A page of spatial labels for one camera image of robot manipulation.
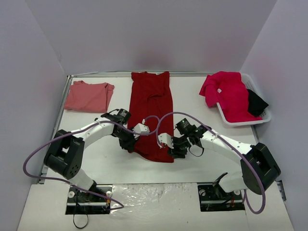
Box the dark red t-shirt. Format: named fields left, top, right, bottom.
left=127, top=71, right=175, bottom=164

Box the black garment in basket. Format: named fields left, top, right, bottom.
left=247, top=89, right=269, bottom=117

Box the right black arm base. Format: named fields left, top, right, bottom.
left=197, top=182, right=245, bottom=212

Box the white foreground cover board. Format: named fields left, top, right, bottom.
left=18, top=183, right=293, bottom=231

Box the thin black cable loop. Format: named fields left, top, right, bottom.
left=72, top=197, right=89, bottom=229

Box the white plastic laundry basket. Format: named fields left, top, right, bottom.
left=216, top=73, right=271, bottom=128

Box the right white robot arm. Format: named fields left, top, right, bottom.
left=158, top=119, right=281, bottom=199

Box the folded salmon pink t-shirt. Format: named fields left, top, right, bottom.
left=64, top=80, right=115, bottom=113

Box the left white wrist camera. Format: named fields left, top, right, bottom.
left=132, top=123, right=150, bottom=137

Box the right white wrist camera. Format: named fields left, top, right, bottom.
left=158, top=133, right=174, bottom=149

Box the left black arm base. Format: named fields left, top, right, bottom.
left=65, top=187, right=111, bottom=215

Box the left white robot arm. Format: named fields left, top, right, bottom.
left=44, top=109, right=138, bottom=201

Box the bright pink t-shirt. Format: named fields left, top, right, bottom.
left=199, top=71, right=261, bottom=123

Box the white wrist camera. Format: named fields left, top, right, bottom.
left=132, top=123, right=150, bottom=137
left=158, top=133, right=174, bottom=149

